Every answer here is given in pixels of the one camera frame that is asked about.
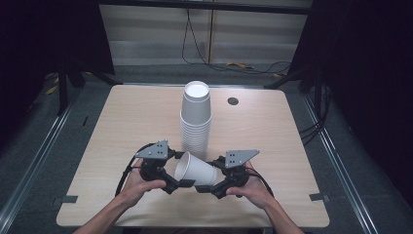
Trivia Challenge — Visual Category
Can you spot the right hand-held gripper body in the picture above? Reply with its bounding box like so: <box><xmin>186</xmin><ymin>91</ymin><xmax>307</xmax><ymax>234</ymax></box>
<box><xmin>217</xmin><ymin>148</ymin><xmax>261</xmax><ymax>188</ymax></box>

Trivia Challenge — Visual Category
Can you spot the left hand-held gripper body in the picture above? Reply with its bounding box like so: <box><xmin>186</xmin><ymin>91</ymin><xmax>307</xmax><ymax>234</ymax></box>
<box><xmin>134</xmin><ymin>139</ymin><xmax>176</xmax><ymax>183</ymax></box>

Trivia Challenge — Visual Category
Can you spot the single white paper cup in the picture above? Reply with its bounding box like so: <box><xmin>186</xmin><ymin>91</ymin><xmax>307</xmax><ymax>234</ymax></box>
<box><xmin>173</xmin><ymin>151</ymin><xmax>219</xmax><ymax>187</ymax></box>

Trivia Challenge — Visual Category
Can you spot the stack of white paper cups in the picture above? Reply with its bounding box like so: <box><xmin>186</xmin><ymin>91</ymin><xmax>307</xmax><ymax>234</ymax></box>
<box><xmin>179</xmin><ymin>80</ymin><xmax>212</xmax><ymax>160</ymax></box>

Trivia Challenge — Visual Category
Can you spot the person's right hand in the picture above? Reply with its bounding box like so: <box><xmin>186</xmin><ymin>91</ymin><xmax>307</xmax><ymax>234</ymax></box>
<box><xmin>225</xmin><ymin>161</ymin><xmax>278</xmax><ymax>211</ymax></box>

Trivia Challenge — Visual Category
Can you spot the person's left hand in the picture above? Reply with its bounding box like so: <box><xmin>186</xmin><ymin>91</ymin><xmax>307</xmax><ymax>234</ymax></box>
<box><xmin>125</xmin><ymin>158</ymin><xmax>168</xmax><ymax>210</ymax></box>

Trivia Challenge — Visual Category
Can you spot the black tape strip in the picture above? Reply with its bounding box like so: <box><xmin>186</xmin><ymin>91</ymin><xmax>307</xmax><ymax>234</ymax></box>
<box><xmin>308</xmin><ymin>192</ymin><xmax>331</xmax><ymax>203</ymax></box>
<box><xmin>59</xmin><ymin>195</ymin><xmax>79</xmax><ymax>205</ymax></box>

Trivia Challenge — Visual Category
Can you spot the black metal stand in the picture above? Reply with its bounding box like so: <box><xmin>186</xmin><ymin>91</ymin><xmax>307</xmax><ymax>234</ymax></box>
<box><xmin>56</xmin><ymin>63</ymin><xmax>124</xmax><ymax>117</ymax></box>
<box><xmin>263</xmin><ymin>63</ymin><xmax>326</xmax><ymax>113</ymax></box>

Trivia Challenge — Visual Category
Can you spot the dark curtain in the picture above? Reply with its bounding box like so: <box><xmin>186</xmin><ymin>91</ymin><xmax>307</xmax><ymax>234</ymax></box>
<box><xmin>0</xmin><ymin>0</ymin><xmax>116</xmax><ymax>154</ymax></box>
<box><xmin>287</xmin><ymin>0</ymin><xmax>413</xmax><ymax>209</ymax></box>

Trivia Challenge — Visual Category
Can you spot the right hand-held gripper black cable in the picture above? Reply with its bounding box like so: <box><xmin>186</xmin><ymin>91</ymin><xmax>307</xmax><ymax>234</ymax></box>
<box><xmin>247</xmin><ymin>168</ymin><xmax>276</xmax><ymax>199</ymax></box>

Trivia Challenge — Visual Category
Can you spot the black floor cables bundle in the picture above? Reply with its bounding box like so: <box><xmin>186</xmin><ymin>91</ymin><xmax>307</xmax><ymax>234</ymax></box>
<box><xmin>297</xmin><ymin>85</ymin><xmax>333</xmax><ymax>146</ymax></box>

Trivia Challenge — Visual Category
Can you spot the metal floor rail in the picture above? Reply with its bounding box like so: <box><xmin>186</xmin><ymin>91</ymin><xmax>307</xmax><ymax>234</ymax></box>
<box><xmin>0</xmin><ymin>97</ymin><xmax>76</xmax><ymax>226</ymax></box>
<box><xmin>301</xmin><ymin>93</ymin><xmax>372</xmax><ymax>234</ymax></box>

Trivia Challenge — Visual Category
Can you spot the black hanging wall cable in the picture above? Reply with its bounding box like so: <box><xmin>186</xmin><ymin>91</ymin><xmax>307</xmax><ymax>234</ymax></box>
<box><xmin>180</xmin><ymin>7</ymin><xmax>292</xmax><ymax>76</ymax></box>

